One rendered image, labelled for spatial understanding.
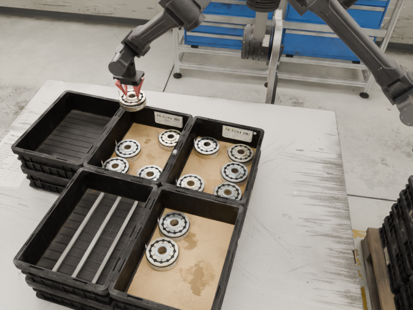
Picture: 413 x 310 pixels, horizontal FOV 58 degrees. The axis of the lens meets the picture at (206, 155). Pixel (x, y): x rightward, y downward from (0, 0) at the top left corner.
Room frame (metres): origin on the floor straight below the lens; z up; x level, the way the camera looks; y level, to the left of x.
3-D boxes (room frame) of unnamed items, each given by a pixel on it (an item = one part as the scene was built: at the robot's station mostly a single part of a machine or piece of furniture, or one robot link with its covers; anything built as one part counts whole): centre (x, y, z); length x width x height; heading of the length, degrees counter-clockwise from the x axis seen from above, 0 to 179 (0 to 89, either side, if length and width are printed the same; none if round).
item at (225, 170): (0.98, -0.11, 0.86); 0.10 x 0.10 x 0.01
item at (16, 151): (1.15, 0.54, 0.92); 0.40 x 0.30 x 0.02; 165
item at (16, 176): (1.17, 0.87, 0.70); 0.33 x 0.23 x 0.01; 172
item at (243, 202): (1.00, -0.04, 0.92); 0.40 x 0.30 x 0.02; 165
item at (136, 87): (1.19, 0.28, 1.09); 0.07 x 0.07 x 0.09; 76
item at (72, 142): (1.15, 0.54, 0.87); 0.40 x 0.30 x 0.11; 165
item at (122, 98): (1.19, 0.29, 1.04); 0.10 x 0.10 x 0.01
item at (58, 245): (0.69, 0.36, 0.87); 0.40 x 0.30 x 0.11; 165
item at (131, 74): (1.19, 0.30, 1.16); 0.10 x 0.07 x 0.07; 76
